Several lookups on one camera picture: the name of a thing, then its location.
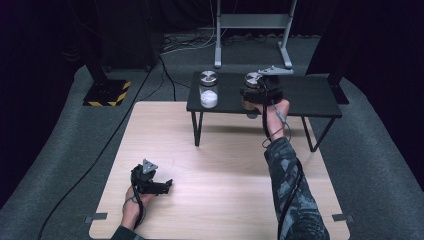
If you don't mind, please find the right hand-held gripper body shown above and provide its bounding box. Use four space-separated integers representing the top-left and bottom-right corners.
256 65 295 105

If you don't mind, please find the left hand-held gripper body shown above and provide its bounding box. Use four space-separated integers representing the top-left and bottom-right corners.
130 158 161 196

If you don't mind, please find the black low shelf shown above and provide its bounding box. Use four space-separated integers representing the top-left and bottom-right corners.
185 71 343 153

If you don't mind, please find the person's left hand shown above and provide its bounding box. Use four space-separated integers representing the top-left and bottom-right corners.
120 184 156 231

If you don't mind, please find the person's right hand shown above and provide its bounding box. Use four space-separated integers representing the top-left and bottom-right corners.
251 99 291 142

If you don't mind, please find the glass jar of white powder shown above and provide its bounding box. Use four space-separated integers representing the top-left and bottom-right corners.
198 70 220 109

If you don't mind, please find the grey tape strip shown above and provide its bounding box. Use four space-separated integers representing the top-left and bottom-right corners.
331 213 355 223
84 212 109 224

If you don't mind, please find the grey metal stand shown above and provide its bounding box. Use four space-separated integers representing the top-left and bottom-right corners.
214 0 298 70

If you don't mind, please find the black stand with striped base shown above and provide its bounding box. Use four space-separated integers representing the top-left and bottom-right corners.
82 61 132 108

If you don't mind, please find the dark cabinet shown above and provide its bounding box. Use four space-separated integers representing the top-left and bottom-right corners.
96 0 165 73

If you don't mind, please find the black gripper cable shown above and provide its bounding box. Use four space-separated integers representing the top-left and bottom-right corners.
261 79 304 240
124 183 148 231

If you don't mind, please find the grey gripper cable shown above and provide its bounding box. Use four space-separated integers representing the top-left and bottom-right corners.
261 99 292 149

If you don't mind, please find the long black floor cable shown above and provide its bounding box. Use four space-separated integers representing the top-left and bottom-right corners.
37 64 156 240

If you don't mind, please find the bundle of floor cables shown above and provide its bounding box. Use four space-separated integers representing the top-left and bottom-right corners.
159 30 218 56

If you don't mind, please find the short black floor cable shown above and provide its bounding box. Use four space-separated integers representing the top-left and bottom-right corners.
157 54 178 102

